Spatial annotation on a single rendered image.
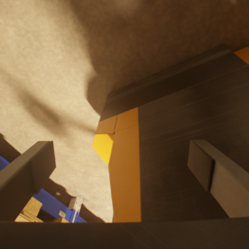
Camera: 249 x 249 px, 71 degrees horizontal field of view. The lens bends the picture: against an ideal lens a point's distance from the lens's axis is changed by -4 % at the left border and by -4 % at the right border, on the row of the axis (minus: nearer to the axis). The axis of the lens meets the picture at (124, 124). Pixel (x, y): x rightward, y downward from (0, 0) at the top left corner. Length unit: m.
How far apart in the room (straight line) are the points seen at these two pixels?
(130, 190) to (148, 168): 0.07
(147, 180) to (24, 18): 0.87
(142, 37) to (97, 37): 0.20
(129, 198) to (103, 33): 0.70
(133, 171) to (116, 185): 0.05
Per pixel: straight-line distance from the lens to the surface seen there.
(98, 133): 0.69
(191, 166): 0.17
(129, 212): 0.42
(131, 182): 0.46
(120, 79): 0.94
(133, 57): 0.90
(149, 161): 0.47
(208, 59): 0.82
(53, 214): 1.68
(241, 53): 0.91
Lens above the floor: 0.85
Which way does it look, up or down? 51 degrees down
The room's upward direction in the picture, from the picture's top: 171 degrees counter-clockwise
